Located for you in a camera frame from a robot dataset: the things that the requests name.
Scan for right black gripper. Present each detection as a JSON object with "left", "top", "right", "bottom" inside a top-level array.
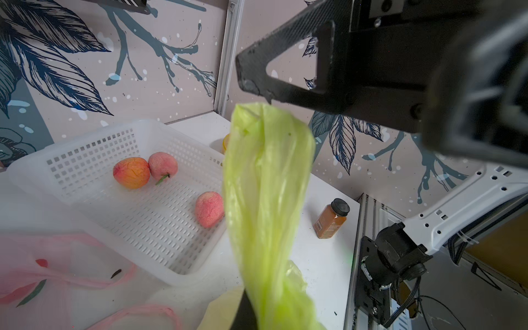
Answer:
[{"left": 235, "top": 0, "right": 479, "bottom": 133}]

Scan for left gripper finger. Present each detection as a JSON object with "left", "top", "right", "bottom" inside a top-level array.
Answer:
[{"left": 230, "top": 290, "right": 258, "bottom": 330}]

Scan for green plastic bag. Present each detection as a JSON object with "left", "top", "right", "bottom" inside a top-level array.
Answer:
[{"left": 200, "top": 103, "right": 322, "bottom": 329}]

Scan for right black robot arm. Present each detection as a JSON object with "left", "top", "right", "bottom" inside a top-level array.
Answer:
[{"left": 236, "top": 1, "right": 527, "bottom": 253}]

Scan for pink peach bottom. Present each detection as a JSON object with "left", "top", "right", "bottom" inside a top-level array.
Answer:
[{"left": 195, "top": 191, "right": 224, "bottom": 228}]

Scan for pink peach beside orange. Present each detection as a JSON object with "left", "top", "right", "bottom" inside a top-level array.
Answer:
[{"left": 148, "top": 152, "right": 178, "bottom": 185}]

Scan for pink plastic bag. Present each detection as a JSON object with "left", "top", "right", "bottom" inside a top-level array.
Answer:
[{"left": 0, "top": 230, "right": 184, "bottom": 330}]

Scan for orange spice jar black lid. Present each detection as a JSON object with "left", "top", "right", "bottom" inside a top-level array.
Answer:
[{"left": 313, "top": 198, "right": 350, "bottom": 239}]

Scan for white perforated plastic basket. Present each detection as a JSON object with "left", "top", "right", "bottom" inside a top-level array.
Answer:
[{"left": 7, "top": 120, "right": 226, "bottom": 286}]

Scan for yellow bamboo steamer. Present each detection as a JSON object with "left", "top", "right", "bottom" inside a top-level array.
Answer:
[{"left": 222, "top": 134, "right": 230, "bottom": 153}]

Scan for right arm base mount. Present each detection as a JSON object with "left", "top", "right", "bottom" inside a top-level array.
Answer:
[{"left": 353, "top": 236, "right": 421, "bottom": 329}]

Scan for black wall basket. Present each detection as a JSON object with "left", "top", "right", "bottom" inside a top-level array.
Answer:
[{"left": 86, "top": 0, "right": 151, "bottom": 15}]

